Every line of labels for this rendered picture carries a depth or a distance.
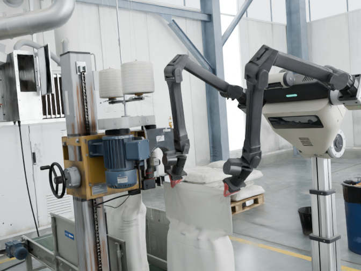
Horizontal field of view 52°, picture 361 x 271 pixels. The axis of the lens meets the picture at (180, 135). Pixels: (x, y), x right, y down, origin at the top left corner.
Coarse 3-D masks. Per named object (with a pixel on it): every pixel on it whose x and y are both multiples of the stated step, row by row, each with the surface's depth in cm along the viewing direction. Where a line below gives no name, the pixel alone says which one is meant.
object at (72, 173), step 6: (66, 168) 184; (72, 168) 184; (66, 174) 185; (72, 174) 181; (78, 174) 183; (66, 180) 185; (72, 180) 181; (78, 180) 183; (66, 186) 186; (72, 186) 182; (78, 186) 186
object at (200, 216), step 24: (168, 192) 204; (192, 192) 183; (216, 192) 175; (168, 216) 206; (192, 216) 185; (216, 216) 176; (168, 240) 196; (192, 240) 182; (216, 240) 174; (168, 264) 198; (192, 264) 181; (216, 264) 172
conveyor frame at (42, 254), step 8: (32, 240) 320; (40, 248) 307; (32, 256) 319; (40, 256) 308; (48, 256) 294; (56, 256) 277; (152, 256) 263; (48, 264) 296; (64, 264) 270; (72, 264) 260; (152, 264) 263; (160, 264) 256
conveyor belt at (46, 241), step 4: (40, 236) 344; (44, 236) 343; (48, 236) 342; (52, 236) 341; (36, 240) 332; (40, 240) 331; (44, 240) 330; (48, 240) 329; (52, 240) 328; (40, 244) 320; (44, 244) 320; (48, 244) 319; (52, 244) 318; (48, 248) 308; (52, 248) 307; (148, 264) 260; (152, 268) 252; (156, 268) 252; (160, 268) 251
